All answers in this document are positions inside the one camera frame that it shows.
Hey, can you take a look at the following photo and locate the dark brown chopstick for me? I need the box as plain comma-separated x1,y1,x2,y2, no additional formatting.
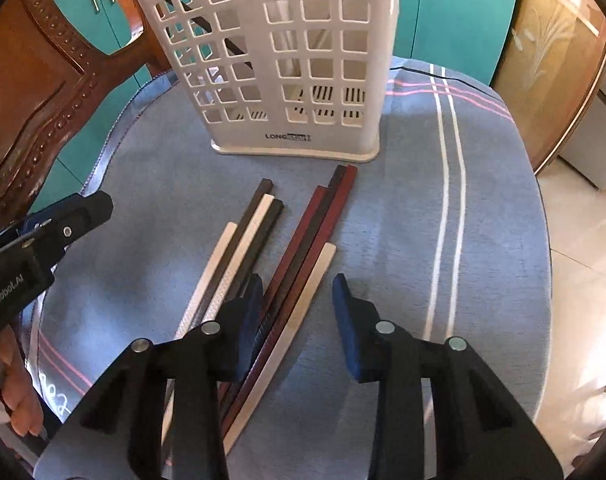
198,178,275,321
178,0,256,73

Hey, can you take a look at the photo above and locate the white chopstick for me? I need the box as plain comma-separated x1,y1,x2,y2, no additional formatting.
174,221,239,340
185,193,276,336
222,242,338,456

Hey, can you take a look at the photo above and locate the white plastic utensil basket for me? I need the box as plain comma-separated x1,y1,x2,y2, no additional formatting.
125,0,403,163

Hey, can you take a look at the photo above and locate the etched glass door wooden frame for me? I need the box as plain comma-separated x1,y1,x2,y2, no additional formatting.
488,0,606,176

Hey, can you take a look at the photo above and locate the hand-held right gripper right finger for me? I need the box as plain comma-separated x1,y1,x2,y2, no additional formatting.
331,274,564,480

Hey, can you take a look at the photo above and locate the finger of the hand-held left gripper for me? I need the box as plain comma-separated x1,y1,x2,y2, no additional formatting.
13,191,114,262

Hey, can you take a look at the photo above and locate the red-brown chopstick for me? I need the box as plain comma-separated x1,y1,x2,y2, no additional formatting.
218,185,330,411
220,164,359,436

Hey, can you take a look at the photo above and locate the grey drawer unit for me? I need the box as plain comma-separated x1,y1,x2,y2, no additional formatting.
558,35,606,191

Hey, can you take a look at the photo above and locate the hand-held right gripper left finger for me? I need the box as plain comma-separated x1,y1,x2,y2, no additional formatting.
45,274,265,480

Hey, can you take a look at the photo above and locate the carved wooden chair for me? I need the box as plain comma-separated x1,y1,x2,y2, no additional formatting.
0,0,176,226

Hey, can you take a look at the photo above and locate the person's left hand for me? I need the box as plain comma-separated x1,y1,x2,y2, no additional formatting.
0,329,46,438

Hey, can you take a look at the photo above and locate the blue striped tablecloth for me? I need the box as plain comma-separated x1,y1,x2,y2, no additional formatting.
30,55,551,480

